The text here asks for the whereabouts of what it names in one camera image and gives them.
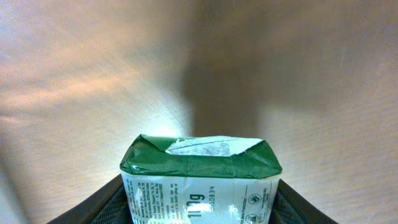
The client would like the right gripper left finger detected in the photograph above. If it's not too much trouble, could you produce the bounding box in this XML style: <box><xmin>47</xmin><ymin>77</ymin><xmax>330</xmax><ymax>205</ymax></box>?
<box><xmin>49</xmin><ymin>175</ymin><xmax>133</xmax><ymax>224</ymax></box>

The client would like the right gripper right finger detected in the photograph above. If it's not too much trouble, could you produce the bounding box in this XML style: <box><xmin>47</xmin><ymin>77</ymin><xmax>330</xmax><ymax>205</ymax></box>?
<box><xmin>269</xmin><ymin>179</ymin><xmax>338</xmax><ymax>224</ymax></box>

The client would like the green soap bar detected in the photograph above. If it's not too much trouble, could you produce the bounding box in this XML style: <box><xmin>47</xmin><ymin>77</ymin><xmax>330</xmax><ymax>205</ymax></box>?
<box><xmin>119</xmin><ymin>134</ymin><xmax>282</xmax><ymax>224</ymax></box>

